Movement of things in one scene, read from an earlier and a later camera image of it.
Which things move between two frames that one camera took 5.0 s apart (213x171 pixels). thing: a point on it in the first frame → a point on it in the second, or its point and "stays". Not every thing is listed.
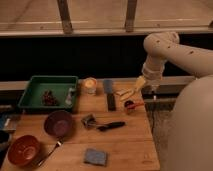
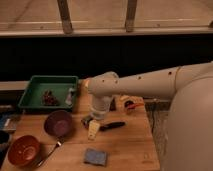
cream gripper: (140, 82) → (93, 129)
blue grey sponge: (92, 156) stays
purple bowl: (58, 123) stays
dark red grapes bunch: (49, 99) stays
